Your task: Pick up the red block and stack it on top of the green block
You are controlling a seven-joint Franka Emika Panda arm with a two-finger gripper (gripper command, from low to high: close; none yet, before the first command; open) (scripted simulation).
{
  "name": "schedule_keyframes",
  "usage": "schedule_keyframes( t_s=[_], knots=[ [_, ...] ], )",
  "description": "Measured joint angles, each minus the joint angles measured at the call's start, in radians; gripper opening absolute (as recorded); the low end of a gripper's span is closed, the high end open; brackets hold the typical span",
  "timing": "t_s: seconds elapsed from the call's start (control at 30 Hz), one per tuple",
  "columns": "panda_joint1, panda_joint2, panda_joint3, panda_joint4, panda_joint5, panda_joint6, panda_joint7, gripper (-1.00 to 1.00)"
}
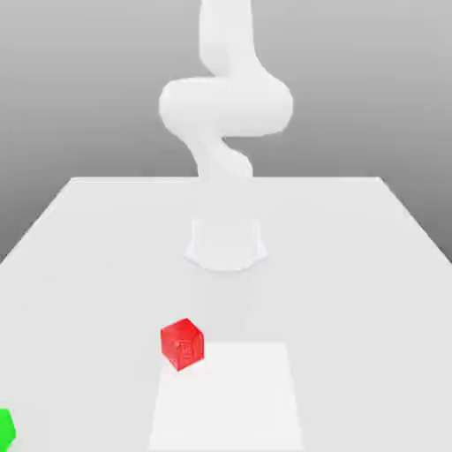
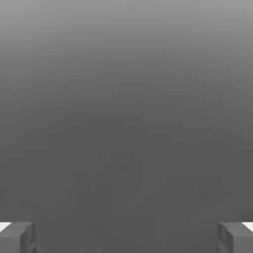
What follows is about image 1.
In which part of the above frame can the small green cube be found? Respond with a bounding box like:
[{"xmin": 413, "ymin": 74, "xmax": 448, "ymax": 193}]
[{"xmin": 0, "ymin": 408, "xmax": 18, "ymax": 452}]

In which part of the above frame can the small red cube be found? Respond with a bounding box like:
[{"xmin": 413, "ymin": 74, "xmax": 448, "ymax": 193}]
[{"xmin": 160, "ymin": 317, "xmax": 206, "ymax": 373}]

